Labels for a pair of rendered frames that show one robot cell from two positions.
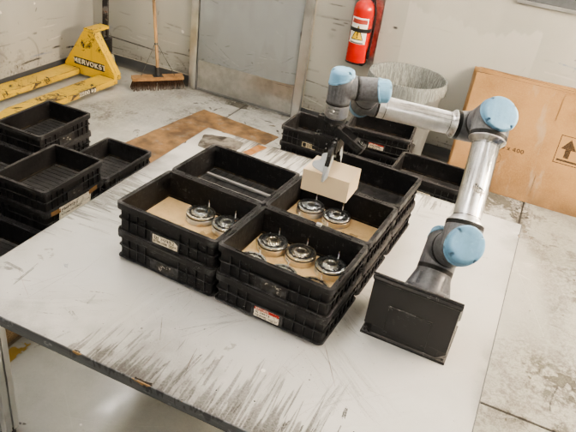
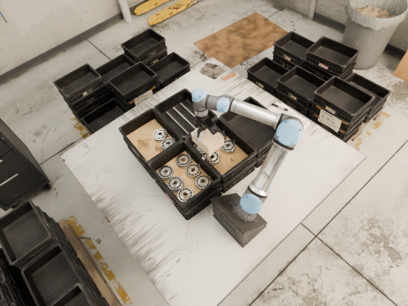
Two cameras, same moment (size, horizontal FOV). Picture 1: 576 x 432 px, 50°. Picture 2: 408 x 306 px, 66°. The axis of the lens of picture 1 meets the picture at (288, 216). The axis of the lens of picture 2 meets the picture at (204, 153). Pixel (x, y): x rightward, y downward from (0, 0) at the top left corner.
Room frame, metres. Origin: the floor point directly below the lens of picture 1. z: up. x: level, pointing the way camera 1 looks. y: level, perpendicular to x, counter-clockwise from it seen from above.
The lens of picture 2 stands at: (0.89, -0.79, 2.57)
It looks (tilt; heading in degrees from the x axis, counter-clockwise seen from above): 55 degrees down; 37
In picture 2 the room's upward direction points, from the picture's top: 9 degrees counter-clockwise
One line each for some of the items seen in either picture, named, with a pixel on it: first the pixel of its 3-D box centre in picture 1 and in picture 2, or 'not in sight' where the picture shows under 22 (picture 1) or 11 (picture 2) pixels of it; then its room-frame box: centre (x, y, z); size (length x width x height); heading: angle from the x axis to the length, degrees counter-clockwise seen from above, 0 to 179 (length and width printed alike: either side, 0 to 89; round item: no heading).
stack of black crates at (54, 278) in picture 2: not in sight; (63, 283); (0.75, 0.53, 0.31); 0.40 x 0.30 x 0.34; 70
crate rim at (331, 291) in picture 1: (294, 247); (183, 171); (1.65, -0.04, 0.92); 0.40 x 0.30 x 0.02; 67
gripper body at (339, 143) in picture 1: (330, 133); (201, 119); (1.85, -0.10, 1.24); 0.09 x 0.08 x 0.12; 70
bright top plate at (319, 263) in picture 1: (330, 264); (203, 181); (1.67, -0.16, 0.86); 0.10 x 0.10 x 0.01
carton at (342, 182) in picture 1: (331, 178); (207, 138); (1.84, -0.12, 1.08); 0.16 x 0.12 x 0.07; 70
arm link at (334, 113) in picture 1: (336, 111); (200, 110); (1.85, -0.10, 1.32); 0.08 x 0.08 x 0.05
